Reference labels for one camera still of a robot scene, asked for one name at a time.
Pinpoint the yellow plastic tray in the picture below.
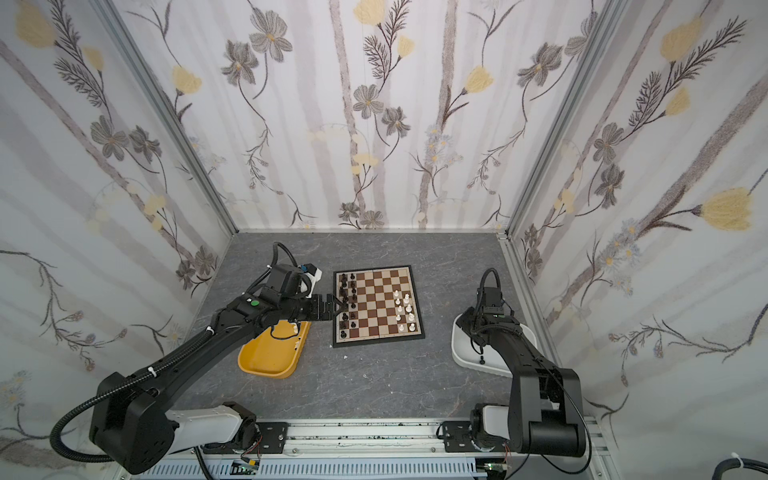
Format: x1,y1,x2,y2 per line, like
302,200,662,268
238,320,311,379

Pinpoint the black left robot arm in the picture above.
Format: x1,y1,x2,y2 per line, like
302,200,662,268
89,264,348,474

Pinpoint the white plastic tray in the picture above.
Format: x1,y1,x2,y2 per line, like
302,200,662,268
451,314,512,378

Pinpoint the black left corrugated cable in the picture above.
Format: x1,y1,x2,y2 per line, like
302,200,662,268
49,329,217,464

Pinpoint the brown folding chess board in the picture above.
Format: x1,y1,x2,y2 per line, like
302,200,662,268
332,265,425,348

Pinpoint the white slotted cable duct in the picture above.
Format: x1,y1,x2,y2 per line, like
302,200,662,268
128,458,487,480

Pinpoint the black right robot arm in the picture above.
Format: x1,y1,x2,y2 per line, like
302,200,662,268
467,287,589,457

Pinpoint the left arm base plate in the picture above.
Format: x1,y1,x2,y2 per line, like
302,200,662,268
250,422,289,455

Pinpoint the aluminium mounting rail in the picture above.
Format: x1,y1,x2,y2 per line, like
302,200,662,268
113,417,610,463

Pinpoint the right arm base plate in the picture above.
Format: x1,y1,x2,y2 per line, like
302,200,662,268
436,420,506,453

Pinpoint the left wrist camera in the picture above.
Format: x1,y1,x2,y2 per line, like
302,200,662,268
300,263,323,289

